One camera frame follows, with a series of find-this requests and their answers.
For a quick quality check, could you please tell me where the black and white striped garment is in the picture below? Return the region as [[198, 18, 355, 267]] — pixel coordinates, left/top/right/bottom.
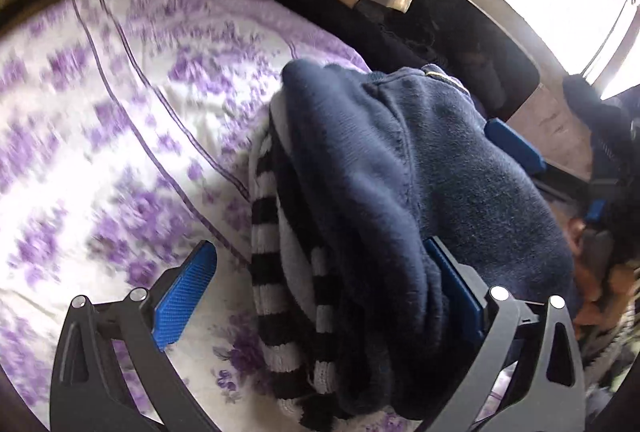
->
[[247, 104, 426, 430]]

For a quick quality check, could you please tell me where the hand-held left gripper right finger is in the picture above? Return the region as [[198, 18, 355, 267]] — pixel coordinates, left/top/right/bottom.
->
[[423, 236, 587, 432]]

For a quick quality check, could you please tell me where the person's right hand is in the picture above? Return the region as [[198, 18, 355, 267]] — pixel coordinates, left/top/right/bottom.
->
[[567, 217, 640, 338]]

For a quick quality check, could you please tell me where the black fuzzy cloth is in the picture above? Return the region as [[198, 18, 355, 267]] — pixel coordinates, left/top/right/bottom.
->
[[252, 0, 541, 123]]

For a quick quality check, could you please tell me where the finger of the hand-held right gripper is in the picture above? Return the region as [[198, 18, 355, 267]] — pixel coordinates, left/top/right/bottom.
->
[[484, 118, 593, 205], [584, 198, 610, 225]]

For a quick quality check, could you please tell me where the navy cardigan with yellow trim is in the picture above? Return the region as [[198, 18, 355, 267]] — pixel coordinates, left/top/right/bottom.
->
[[280, 59, 583, 420]]

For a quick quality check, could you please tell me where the purple floral bedsheet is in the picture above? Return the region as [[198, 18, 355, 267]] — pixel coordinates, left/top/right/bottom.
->
[[0, 0, 421, 432]]

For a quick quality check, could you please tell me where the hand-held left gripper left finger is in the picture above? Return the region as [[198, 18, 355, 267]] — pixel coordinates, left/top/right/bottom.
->
[[49, 240, 218, 432]]

